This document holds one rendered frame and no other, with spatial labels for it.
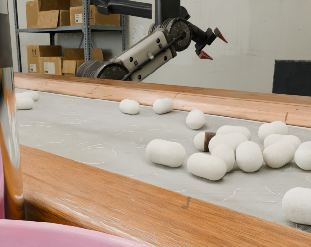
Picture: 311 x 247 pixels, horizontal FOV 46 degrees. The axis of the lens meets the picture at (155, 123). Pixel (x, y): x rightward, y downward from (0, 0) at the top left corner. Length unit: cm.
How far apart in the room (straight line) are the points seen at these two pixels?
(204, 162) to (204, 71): 254
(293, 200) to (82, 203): 11
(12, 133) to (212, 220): 9
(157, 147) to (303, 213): 13
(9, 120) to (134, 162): 16
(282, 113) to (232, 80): 219
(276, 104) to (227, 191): 27
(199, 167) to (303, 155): 9
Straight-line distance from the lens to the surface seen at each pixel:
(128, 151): 35
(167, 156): 29
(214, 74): 276
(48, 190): 20
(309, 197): 22
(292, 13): 251
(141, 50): 109
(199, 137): 34
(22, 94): 67
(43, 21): 348
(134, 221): 16
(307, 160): 31
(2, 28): 17
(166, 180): 28
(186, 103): 56
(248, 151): 29
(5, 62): 17
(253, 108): 51
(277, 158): 31
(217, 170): 27
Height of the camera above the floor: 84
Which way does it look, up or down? 12 degrees down
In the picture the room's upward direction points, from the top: straight up
